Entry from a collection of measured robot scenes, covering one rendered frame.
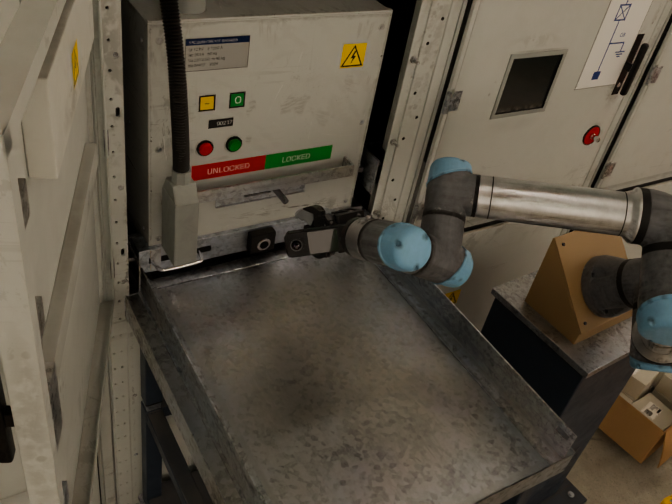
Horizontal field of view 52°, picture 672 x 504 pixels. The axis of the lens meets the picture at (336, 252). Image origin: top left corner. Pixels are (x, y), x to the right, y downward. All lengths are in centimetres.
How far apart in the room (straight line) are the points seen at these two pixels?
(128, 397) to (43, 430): 96
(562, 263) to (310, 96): 71
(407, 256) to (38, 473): 60
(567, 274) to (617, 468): 106
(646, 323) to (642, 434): 139
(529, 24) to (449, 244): 62
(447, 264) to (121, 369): 79
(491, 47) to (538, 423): 78
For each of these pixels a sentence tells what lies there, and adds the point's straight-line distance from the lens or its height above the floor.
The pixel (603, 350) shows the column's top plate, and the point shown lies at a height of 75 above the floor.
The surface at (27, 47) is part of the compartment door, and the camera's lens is 65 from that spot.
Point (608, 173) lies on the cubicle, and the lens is 220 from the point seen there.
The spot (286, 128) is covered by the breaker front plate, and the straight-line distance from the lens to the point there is 142.
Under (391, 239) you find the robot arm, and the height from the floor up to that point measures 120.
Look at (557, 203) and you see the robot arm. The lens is 121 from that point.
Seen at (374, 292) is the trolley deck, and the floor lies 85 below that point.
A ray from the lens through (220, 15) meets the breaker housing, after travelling 127.
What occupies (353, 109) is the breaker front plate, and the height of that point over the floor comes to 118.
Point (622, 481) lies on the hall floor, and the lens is 259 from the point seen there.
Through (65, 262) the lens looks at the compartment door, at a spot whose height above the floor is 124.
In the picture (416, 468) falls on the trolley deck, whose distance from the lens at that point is 125.
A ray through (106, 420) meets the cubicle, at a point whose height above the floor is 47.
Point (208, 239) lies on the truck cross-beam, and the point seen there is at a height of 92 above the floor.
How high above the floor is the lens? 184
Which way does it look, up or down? 38 degrees down
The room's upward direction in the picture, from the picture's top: 12 degrees clockwise
